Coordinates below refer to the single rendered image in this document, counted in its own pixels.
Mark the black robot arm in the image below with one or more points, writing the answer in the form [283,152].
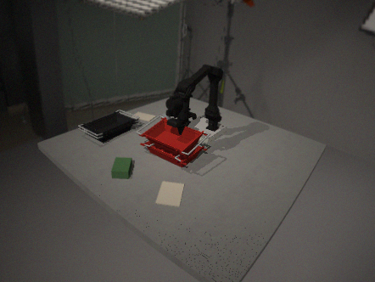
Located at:
[187,86]

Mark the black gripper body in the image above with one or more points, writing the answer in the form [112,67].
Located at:
[183,114]

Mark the green block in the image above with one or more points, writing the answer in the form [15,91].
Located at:
[121,168]

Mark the beige flat square tile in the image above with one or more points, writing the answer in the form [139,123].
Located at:
[144,116]
[170,194]

